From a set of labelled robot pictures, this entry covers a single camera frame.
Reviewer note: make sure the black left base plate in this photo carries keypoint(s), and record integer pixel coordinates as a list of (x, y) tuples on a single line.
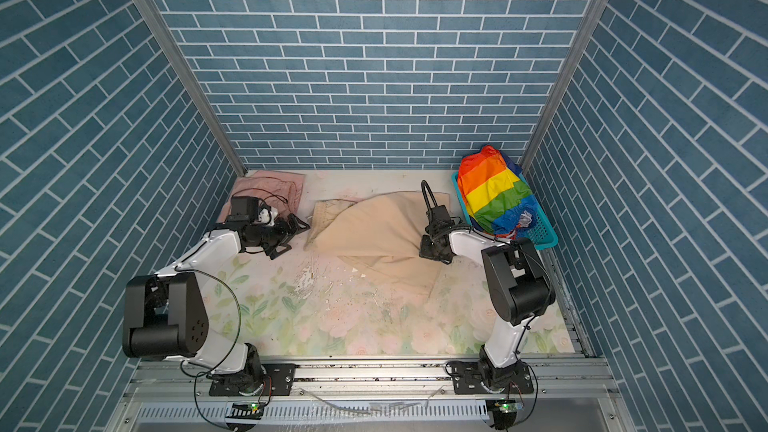
[(265, 380)]

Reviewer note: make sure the pink shorts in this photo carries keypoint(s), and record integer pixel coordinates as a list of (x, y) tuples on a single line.
[(281, 190)]

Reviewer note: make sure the beige shorts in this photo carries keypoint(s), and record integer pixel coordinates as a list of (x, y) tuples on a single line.
[(379, 236)]

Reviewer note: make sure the aluminium front rail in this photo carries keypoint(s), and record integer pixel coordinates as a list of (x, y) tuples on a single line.
[(572, 393)]

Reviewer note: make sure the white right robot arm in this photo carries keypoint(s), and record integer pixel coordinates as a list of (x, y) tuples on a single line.
[(518, 284)]

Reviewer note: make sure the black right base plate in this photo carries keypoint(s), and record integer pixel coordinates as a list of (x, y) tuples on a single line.
[(480, 377)]

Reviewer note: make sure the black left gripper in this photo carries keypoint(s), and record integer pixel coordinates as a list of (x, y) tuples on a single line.
[(284, 234)]

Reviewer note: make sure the left controller board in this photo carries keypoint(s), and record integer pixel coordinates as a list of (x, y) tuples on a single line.
[(243, 417)]

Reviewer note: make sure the red shorts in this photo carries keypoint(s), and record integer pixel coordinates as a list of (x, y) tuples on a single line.
[(495, 196)]

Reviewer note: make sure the aluminium right corner post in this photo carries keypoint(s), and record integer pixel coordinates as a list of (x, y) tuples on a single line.
[(581, 40)]

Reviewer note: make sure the aluminium left corner post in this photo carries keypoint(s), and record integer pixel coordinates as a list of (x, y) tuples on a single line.
[(152, 16)]

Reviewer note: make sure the teal plastic laundry basket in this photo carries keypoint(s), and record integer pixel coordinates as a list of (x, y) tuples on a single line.
[(542, 234)]

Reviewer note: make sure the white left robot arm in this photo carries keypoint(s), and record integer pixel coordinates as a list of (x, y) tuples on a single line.
[(165, 315)]

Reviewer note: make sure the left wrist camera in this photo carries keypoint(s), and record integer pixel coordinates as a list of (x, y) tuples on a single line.
[(251, 210)]

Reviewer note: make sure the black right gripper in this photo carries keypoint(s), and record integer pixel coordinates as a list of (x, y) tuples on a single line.
[(425, 250)]

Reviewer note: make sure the aluminium corner post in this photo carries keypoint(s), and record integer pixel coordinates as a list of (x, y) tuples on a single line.
[(581, 40), (152, 16)]

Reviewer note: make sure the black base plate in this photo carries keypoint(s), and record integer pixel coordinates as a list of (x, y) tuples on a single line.
[(480, 377), (265, 380)]

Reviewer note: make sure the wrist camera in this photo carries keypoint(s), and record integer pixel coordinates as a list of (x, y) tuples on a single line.
[(439, 217), (251, 210)]

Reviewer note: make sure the controller board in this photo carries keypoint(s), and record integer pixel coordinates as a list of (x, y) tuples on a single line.
[(503, 413), (243, 417)]

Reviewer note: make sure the right controller board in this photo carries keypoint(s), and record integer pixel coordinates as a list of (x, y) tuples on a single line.
[(503, 413)]

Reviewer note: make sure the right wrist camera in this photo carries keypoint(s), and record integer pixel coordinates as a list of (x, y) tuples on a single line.
[(439, 217)]

